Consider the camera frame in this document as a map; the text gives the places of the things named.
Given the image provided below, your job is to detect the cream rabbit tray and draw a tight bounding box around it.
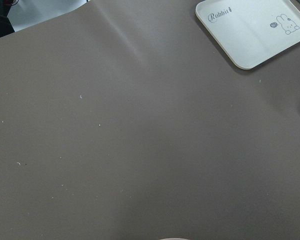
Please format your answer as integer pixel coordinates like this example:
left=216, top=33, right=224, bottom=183
left=195, top=0, right=300, bottom=70

